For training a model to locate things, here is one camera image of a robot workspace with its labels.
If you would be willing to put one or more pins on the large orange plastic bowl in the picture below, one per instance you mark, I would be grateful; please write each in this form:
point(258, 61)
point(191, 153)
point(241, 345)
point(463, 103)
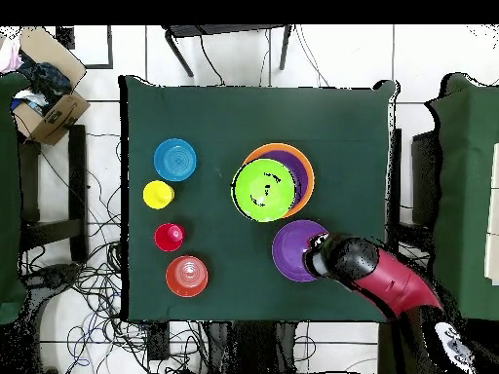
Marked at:
point(310, 175)

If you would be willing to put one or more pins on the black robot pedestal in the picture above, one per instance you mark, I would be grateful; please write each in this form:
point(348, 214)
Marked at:
point(253, 350)

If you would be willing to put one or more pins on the green cloth covered table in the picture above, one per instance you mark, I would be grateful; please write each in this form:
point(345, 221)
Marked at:
point(9, 194)
point(468, 194)

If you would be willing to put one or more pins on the black floor frame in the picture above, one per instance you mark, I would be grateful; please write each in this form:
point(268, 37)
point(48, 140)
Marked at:
point(64, 37)

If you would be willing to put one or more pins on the black stand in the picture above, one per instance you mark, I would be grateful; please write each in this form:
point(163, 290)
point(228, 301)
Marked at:
point(425, 175)

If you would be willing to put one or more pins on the green plastic bowl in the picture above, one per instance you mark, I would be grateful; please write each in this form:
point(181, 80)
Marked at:
point(265, 191)

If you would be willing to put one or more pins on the dark green tablecloth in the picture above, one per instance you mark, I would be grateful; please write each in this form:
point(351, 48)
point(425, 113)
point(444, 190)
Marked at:
point(253, 113)

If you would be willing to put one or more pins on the white panel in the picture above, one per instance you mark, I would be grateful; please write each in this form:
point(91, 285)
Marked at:
point(494, 253)

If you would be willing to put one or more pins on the blue plastic bowl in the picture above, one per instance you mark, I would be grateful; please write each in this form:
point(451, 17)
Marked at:
point(175, 159)

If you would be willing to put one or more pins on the yellow plastic cup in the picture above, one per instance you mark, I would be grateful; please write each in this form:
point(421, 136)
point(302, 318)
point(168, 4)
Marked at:
point(158, 194)

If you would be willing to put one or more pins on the cardboard box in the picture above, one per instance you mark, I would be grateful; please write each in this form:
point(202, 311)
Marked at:
point(58, 117)

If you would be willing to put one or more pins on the red plastic cup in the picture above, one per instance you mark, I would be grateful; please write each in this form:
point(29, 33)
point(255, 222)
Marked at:
point(168, 237)

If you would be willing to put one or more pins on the black power brick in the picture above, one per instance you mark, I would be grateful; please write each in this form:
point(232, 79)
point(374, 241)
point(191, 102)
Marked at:
point(158, 343)

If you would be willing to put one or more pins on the purple plastic bowl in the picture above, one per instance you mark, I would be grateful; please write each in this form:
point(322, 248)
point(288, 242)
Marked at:
point(290, 249)
point(298, 171)

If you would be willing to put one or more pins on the small red-orange plastic bowl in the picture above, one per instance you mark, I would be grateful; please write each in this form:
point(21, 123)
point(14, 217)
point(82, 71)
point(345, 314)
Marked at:
point(187, 276)

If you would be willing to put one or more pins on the black metal frame table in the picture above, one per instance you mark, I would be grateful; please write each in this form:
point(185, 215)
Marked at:
point(226, 30)

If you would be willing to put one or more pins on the pile of clothes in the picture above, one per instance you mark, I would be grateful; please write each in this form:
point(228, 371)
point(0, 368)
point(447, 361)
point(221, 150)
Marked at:
point(46, 82)

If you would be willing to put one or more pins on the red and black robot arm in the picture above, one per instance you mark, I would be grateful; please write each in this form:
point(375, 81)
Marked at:
point(390, 280)

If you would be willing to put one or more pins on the black floor device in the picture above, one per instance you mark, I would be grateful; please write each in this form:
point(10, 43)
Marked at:
point(58, 274)

